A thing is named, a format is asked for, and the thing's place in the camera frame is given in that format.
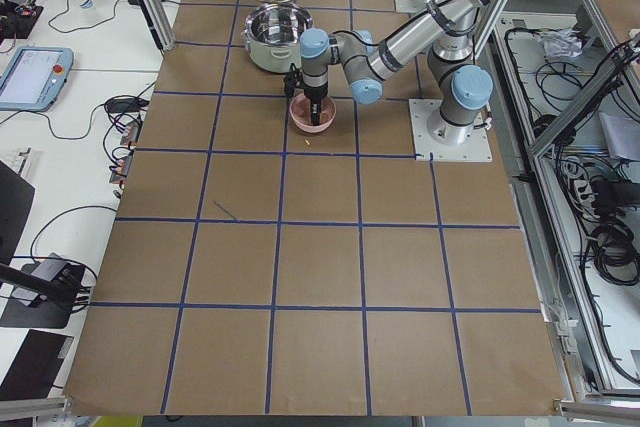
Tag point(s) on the pink bowl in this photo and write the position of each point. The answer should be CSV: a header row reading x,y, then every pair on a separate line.
x,y
300,113

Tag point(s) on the black power adapter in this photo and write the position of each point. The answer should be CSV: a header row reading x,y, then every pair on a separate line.
x,y
125,104

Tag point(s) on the black monitor stand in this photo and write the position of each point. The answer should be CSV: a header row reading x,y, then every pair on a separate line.
x,y
47,292

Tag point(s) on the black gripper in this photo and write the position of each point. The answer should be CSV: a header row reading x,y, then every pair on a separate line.
x,y
315,94

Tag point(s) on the pale green steel pot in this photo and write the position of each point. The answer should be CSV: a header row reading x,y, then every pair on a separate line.
x,y
272,33

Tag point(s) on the brown paper table mat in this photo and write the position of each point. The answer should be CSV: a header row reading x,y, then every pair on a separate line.
x,y
254,269

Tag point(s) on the grey usb hub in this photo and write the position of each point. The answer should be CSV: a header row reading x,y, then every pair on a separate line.
x,y
55,273

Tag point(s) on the blue teach pendant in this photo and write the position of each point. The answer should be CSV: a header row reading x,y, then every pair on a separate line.
x,y
34,78

